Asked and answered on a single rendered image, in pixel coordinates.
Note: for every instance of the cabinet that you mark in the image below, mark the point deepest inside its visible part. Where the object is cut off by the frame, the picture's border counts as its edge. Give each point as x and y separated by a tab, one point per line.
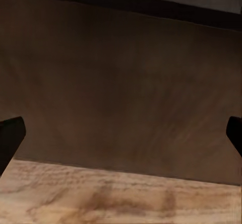
144	86

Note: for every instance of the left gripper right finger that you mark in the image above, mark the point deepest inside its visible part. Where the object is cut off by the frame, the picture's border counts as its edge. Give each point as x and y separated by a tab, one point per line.
234	132

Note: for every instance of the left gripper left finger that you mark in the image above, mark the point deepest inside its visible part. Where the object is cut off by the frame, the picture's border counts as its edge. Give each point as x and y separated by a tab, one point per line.
12	133

